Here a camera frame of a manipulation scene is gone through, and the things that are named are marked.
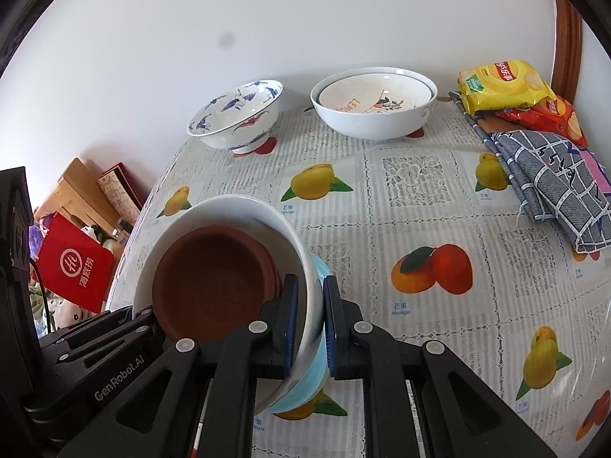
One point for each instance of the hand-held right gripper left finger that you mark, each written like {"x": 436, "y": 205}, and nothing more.
{"x": 291, "y": 329}

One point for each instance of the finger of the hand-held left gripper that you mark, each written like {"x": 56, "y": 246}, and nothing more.
{"x": 119, "y": 343}
{"x": 95, "y": 324}

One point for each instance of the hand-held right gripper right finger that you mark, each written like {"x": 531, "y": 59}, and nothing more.
{"x": 332, "y": 329}

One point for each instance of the brown plate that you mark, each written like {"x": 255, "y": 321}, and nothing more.
{"x": 215, "y": 276}
{"x": 277, "y": 272}

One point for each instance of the light blue square plate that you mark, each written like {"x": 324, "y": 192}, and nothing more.
{"x": 305, "y": 386}

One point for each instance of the plain white bowl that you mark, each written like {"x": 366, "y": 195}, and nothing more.
{"x": 286, "y": 243}

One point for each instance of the pale printed cloth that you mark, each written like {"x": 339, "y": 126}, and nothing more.
{"x": 67, "y": 312}

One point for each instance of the red paper bag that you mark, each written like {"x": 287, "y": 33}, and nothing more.
{"x": 76, "y": 262}

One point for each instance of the maroon patterned box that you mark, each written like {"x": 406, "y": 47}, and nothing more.
{"x": 124, "y": 191}

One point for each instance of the fruit print lace tablecloth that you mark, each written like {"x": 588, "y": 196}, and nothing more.
{"x": 429, "y": 200}

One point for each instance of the large white bowl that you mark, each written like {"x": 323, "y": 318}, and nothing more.
{"x": 363, "y": 124}

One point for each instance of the blue crane patterned bowl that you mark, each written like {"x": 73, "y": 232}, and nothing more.
{"x": 229, "y": 119}

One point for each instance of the orange print white bowl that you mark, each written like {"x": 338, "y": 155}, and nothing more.
{"x": 363, "y": 93}

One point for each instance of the grey checked cloth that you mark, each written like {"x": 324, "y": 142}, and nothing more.
{"x": 558, "y": 186}

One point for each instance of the yellow chips bag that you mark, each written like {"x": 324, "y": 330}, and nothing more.
{"x": 506, "y": 86}

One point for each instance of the red chips bag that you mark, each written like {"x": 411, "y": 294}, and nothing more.
{"x": 553, "y": 119}

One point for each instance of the brown wooden door frame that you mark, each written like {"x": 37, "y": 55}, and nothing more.
{"x": 568, "y": 43}

